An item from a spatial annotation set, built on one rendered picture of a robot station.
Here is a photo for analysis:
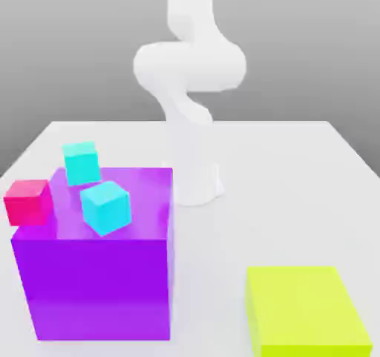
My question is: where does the small pink cube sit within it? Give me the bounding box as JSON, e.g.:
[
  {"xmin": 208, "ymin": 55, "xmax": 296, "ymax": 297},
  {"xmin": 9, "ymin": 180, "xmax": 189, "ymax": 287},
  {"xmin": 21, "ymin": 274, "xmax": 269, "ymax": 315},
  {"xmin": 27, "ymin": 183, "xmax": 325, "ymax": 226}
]
[{"xmin": 3, "ymin": 179, "xmax": 54, "ymax": 227}]

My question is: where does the large purple box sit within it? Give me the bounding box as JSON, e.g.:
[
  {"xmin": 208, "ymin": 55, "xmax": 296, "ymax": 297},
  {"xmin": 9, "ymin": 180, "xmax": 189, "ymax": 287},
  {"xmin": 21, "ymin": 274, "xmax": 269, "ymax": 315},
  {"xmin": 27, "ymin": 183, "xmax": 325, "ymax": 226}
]
[{"xmin": 10, "ymin": 167, "xmax": 174, "ymax": 342}]

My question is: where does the small turquoise cube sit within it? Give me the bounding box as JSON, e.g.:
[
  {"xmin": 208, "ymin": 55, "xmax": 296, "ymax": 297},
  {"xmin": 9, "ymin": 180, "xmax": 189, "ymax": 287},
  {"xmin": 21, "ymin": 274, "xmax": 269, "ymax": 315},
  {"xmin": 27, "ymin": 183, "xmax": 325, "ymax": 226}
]
[{"xmin": 61, "ymin": 140, "xmax": 102, "ymax": 187}]

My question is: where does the large yellow box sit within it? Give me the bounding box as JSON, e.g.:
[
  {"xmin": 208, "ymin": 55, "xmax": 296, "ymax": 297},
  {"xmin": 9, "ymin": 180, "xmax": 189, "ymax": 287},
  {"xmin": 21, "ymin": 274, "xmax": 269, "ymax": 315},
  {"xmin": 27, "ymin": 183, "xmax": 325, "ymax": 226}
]
[{"xmin": 245, "ymin": 266, "xmax": 374, "ymax": 357}]

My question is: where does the small cyan cube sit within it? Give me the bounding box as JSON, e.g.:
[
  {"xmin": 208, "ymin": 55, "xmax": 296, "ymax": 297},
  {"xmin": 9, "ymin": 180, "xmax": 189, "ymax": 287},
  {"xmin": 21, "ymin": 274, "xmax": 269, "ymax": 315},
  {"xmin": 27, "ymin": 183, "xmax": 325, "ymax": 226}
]
[{"xmin": 79, "ymin": 180, "xmax": 133, "ymax": 238}]

